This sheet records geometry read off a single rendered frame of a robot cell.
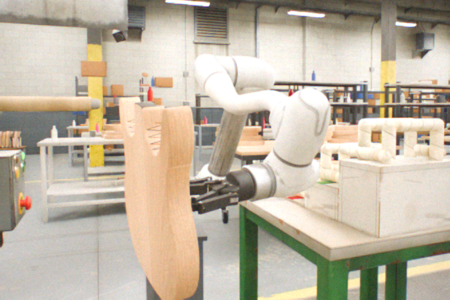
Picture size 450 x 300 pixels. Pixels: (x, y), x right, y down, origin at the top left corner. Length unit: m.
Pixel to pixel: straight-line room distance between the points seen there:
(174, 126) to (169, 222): 0.17
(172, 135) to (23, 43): 11.67
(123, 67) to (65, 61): 1.68
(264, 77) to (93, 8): 0.81
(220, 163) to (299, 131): 0.82
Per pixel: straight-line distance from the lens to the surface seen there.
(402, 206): 0.99
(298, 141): 0.83
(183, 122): 0.59
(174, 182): 0.64
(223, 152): 1.56
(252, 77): 1.36
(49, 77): 11.99
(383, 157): 0.95
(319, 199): 1.12
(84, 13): 0.74
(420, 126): 1.02
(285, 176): 0.89
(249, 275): 1.41
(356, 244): 0.91
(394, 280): 1.61
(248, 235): 1.35
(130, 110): 0.87
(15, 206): 1.12
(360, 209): 0.99
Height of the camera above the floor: 1.23
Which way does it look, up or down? 3 degrees down
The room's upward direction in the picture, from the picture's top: straight up
